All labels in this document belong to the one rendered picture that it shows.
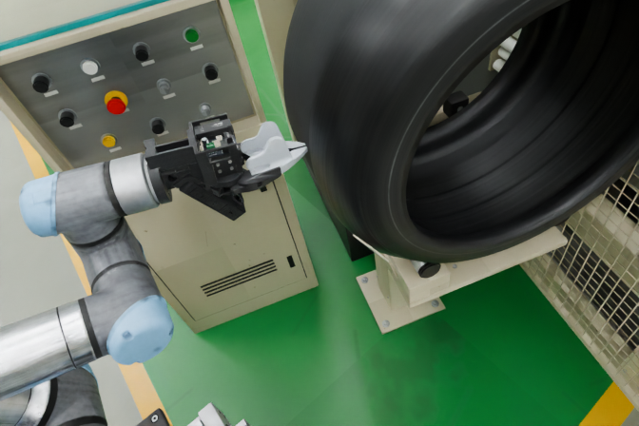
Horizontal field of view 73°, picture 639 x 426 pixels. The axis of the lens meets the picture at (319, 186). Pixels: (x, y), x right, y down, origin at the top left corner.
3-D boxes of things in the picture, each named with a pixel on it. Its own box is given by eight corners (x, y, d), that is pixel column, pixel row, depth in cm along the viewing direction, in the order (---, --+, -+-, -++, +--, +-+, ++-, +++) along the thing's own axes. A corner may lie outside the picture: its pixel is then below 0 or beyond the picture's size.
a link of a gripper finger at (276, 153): (312, 133, 57) (242, 151, 55) (314, 166, 61) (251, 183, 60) (304, 120, 59) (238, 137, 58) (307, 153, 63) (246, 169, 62)
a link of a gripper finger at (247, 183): (282, 174, 58) (218, 191, 57) (284, 182, 59) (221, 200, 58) (274, 152, 62) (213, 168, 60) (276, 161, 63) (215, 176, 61)
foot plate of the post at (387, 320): (356, 278, 185) (355, 276, 183) (413, 256, 188) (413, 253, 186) (382, 334, 166) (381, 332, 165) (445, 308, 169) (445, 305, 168)
